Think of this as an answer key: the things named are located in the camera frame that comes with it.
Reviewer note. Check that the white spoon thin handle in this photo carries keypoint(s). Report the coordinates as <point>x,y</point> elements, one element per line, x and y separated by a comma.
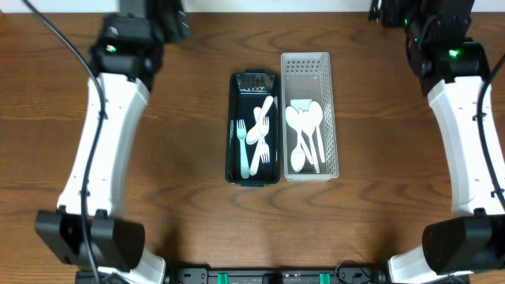
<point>298,156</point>

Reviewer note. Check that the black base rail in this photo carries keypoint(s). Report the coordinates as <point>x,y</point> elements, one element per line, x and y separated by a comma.
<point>344,273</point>

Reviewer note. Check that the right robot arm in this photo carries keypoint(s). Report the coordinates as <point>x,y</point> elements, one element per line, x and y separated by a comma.
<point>456,79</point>

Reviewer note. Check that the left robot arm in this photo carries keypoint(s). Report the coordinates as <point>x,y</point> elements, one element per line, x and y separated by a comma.
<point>87,228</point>

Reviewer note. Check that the white fork tines down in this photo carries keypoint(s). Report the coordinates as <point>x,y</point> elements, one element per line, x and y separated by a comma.
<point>264,148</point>

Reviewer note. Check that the clear plastic basket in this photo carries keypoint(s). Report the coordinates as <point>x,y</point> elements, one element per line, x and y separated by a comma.
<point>307,75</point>

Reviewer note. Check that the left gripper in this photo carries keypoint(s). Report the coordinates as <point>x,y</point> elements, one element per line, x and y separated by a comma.
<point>173,22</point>

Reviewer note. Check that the black plastic basket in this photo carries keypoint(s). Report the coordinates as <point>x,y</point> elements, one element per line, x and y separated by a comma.
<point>248,90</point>

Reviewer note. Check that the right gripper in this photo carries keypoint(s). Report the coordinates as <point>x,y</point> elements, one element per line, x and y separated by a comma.
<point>394,14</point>

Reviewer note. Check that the white fork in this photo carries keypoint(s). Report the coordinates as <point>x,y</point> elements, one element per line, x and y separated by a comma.
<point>244,162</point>
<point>264,128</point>

